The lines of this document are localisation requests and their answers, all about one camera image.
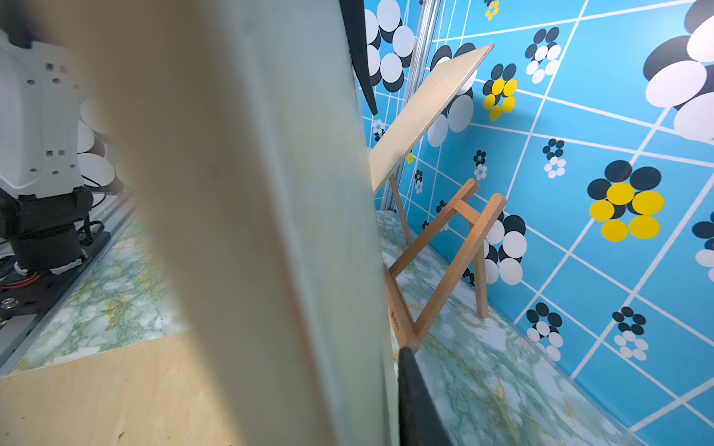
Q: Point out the wooden easel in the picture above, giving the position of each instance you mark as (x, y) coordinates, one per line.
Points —
(410, 332)
(399, 208)

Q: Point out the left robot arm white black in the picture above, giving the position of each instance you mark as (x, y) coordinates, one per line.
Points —
(44, 139)

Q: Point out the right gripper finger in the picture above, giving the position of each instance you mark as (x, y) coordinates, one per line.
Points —
(419, 423)

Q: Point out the plywood board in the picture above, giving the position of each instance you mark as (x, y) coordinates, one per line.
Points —
(154, 393)
(435, 93)
(300, 349)

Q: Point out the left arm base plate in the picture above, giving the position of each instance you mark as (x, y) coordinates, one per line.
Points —
(39, 293)

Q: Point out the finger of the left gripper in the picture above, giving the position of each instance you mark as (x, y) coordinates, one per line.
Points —
(360, 50)

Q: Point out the aluminium front rail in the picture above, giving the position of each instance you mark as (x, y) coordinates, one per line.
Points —
(20, 332)

